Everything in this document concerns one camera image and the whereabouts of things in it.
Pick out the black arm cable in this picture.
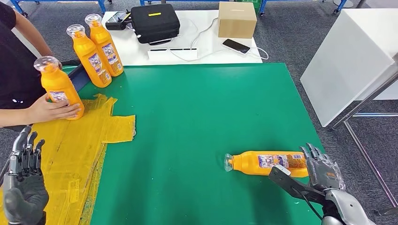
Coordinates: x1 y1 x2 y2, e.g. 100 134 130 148
292 186 326 222

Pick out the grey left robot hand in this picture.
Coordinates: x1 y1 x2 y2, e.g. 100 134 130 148
2 126 50 225

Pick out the blue metal trolley frame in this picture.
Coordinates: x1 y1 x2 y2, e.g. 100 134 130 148
139 0 218 6
259 0 347 15
9 0 108 15

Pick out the white charging cable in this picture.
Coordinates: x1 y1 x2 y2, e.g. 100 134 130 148
168 45 269 62

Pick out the green plastic crate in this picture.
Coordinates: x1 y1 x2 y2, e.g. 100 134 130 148
236 0 261 9

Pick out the green table board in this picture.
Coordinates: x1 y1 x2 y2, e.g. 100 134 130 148
62 63 327 225

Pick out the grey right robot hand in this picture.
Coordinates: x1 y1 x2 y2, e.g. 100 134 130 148
299 142 346 192

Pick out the black handheld controller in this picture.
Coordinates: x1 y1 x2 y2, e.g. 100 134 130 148
105 11 133 31

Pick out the brown cardboard box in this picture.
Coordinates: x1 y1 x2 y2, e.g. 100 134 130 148
217 1 258 39

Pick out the black smartphone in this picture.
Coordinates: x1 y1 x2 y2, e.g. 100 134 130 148
222 38 251 55

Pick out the black right camera bracket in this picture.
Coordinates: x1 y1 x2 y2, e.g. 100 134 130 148
280 173 327 204

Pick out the blue tablet case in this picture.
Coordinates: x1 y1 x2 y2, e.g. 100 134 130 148
68 63 91 92

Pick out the person's right hand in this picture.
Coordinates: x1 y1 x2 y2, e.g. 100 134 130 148
26 93 82 124

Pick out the white rectangular table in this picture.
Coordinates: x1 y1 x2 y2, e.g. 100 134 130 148
101 10 263 67

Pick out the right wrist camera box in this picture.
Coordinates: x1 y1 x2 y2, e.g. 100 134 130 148
268 165 293 184

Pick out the yellow taped sheet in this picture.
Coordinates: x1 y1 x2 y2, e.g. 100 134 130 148
0 94 137 225

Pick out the silver metal stand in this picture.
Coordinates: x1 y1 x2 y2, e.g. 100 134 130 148
331 52 398 217

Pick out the white power strip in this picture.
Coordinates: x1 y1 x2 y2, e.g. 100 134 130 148
146 47 199 62

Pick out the person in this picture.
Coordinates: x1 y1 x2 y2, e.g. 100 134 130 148
0 1 82 128

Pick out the orange plastic bottle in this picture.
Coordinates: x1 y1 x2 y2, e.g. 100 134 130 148
66 24 113 89
223 150 310 179
84 14 124 77
33 56 85 121

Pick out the white panel table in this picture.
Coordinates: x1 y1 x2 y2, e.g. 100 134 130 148
299 8 398 128

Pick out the white power cable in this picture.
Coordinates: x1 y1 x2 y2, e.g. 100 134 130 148
190 17 219 49

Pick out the black carrying case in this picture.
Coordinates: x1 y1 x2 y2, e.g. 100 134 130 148
130 3 181 45

